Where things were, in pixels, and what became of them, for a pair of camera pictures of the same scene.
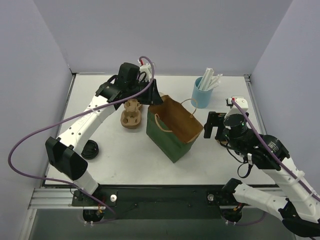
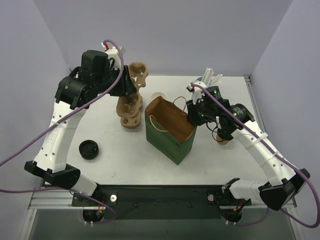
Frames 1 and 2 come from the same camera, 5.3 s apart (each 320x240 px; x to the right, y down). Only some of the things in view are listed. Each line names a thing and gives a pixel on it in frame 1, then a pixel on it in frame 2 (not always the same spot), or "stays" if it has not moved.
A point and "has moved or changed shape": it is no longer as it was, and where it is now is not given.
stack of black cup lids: x=90 y=150 stays
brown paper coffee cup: x=224 y=142 stays
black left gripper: x=152 y=92 → x=126 y=81
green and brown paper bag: x=171 y=127 has moved or changed shape
